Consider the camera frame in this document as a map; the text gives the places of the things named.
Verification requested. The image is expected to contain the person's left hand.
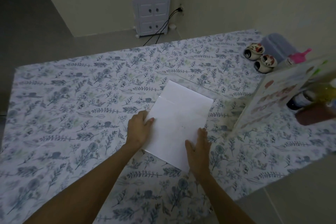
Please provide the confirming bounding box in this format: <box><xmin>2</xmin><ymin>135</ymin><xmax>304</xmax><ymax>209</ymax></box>
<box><xmin>126</xmin><ymin>110</ymin><xmax>155</xmax><ymax>149</ymax></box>

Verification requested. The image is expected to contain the person's right hand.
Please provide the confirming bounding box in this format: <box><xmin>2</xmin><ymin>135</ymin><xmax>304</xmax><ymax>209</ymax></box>
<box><xmin>185</xmin><ymin>127</ymin><xmax>212</xmax><ymax>180</ymax></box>

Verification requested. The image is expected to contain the white paper sheet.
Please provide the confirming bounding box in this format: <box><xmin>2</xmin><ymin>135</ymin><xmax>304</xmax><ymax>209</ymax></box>
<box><xmin>142</xmin><ymin>80</ymin><xmax>214</xmax><ymax>173</ymax></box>

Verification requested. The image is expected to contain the person's right forearm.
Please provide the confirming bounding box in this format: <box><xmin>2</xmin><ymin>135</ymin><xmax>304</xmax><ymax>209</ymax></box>
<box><xmin>194</xmin><ymin>173</ymin><xmax>256</xmax><ymax>224</ymax></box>

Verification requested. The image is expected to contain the person's left forearm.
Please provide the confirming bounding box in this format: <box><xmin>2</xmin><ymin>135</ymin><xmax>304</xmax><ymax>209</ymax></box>
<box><xmin>23</xmin><ymin>143</ymin><xmax>142</xmax><ymax>224</ymax></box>

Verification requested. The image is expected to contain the floral blue leaf tablecloth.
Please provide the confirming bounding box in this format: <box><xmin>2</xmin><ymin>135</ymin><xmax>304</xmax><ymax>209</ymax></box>
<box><xmin>0</xmin><ymin>29</ymin><xmax>336</xmax><ymax>224</ymax></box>

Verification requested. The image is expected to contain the painted white ceramic cup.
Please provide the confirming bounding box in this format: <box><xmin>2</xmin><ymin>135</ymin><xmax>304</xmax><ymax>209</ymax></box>
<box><xmin>243</xmin><ymin>43</ymin><xmax>265</xmax><ymax>61</ymax></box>
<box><xmin>254</xmin><ymin>54</ymin><xmax>278</xmax><ymax>74</ymax></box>

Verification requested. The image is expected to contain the dark glass bottle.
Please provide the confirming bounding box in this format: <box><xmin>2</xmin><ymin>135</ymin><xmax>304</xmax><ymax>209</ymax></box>
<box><xmin>286</xmin><ymin>90</ymin><xmax>316</xmax><ymax>111</ymax></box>

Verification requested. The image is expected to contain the white drawer cabinet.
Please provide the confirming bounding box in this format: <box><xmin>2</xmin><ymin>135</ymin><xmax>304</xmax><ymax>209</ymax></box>
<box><xmin>129</xmin><ymin>0</ymin><xmax>174</xmax><ymax>37</ymax></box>

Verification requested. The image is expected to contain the brown box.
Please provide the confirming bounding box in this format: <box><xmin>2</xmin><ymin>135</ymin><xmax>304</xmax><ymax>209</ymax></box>
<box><xmin>294</xmin><ymin>103</ymin><xmax>336</xmax><ymax>127</ymax></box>

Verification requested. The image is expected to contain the translucent plastic container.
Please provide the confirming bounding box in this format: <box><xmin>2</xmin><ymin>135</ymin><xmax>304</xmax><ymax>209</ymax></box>
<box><xmin>260</xmin><ymin>33</ymin><xmax>299</xmax><ymax>64</ymax></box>

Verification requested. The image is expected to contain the pink capped bottle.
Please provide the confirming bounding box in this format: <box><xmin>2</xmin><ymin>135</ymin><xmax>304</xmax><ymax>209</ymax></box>
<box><xmin>286</xmin><ymin>48</ymin><xmax>312</xmax><ymax>66</ymax></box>

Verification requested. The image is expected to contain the yellow green bottle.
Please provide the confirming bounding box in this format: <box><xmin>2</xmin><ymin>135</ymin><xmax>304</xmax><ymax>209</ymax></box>
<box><xmin>304</xmin><ymin>78</ymin><xmax>336</xmax><ymax>104</ymax></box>

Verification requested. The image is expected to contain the black power cable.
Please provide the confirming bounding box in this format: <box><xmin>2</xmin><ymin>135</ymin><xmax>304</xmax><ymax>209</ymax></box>
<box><xmin>142</xmin><ymin>8</ymin><xmax>183</xmax><ymax>46</ymax></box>
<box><xmin>155</xmin><ymin>9</ymin><xmax>183</xmax><ymax>45</ymax></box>

